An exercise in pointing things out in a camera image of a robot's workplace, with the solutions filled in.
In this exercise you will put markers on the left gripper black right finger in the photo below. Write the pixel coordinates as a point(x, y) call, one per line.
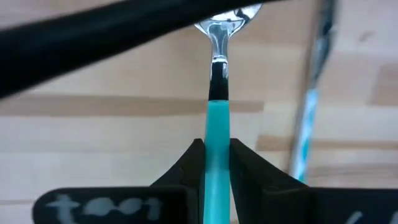
point(261, 189)

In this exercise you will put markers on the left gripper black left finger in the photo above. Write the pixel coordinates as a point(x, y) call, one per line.
point(191, 177)

